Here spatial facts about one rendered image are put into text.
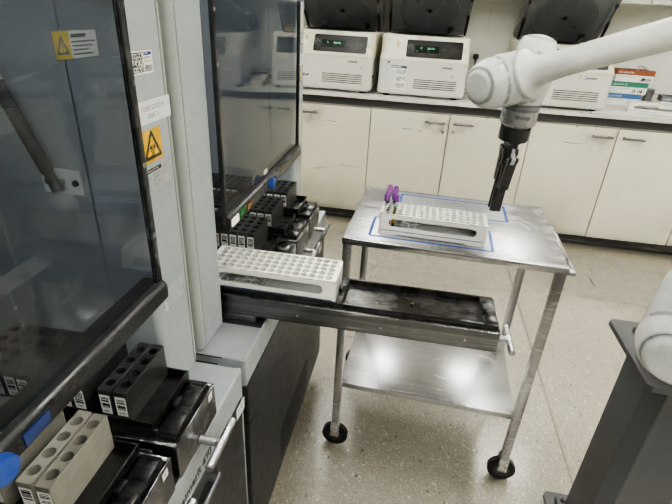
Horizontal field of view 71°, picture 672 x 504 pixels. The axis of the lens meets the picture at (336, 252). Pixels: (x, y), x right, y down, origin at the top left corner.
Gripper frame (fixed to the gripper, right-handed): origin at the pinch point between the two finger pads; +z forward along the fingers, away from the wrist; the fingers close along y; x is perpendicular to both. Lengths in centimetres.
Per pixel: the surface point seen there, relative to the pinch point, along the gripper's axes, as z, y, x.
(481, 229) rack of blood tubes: 6.1, 8.7, -4.0
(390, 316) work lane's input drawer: 11, 45, -27
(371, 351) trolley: 67, -5, -28
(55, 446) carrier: 2, 92, -69
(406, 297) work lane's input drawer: 11.9, 36.6, -23.5
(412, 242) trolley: 11.8, 10.4, -21.8
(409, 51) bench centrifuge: -10, -195, -24
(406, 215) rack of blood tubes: 6.5, 4.7, -24.2
